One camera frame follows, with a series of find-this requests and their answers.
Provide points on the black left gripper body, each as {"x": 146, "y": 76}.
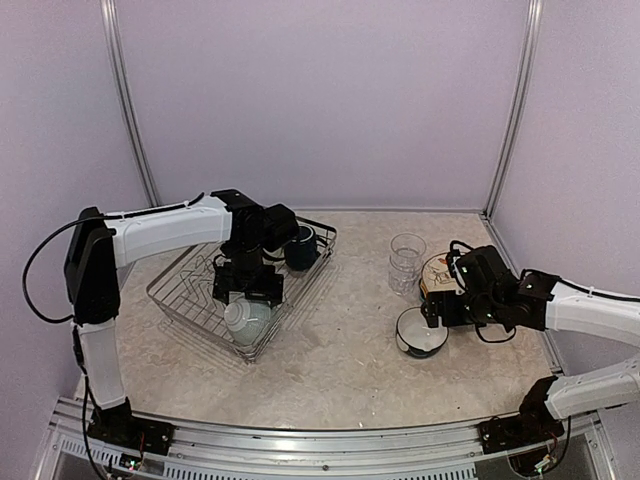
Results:
{"x": 248, "y": 276}

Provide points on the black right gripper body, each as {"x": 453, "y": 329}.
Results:
{"x": 452, "y": 316}

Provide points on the cream bird pattern plate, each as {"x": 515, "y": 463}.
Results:
{"x": 435, "y": 274}

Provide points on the navy white bowl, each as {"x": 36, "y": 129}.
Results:
{"x": 415, "y": 338}

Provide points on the clear glass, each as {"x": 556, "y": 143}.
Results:
{"x": 407, "y": 252}
{"x": 402, "y": 282}

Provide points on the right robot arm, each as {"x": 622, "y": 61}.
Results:
{"x": 488, "y": 292}

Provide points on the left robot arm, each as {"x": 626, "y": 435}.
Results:
{"x": 105, "y": 247}

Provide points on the white ceramic mug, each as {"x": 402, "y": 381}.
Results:
{"x": 272, "y": 257}

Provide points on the dark blue mug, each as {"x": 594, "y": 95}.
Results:
{"x": 301, "y": 252}

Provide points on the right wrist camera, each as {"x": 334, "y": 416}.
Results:
{"x": 451, "y": 258}

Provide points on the wire dish rack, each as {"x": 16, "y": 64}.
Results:
{"x": 184, "y": 293}

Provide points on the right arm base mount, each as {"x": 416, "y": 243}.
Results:
{"x": 532, "y": 424}

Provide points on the aluminium front rail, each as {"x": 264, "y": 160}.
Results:
{"x": 204, "y": 450}

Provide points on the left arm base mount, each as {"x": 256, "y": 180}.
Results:
{"x": 120, "y": 427}

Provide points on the left aluminium frame post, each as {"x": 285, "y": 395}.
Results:
{"x": 109, "y": 14}

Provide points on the aluminium frame post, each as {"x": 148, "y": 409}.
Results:
{"x": 517, "y": 106}
{"x": 109, "y": 14}

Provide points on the right aluminium frame post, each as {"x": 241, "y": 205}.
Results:
{"x": 517, "y": 106}

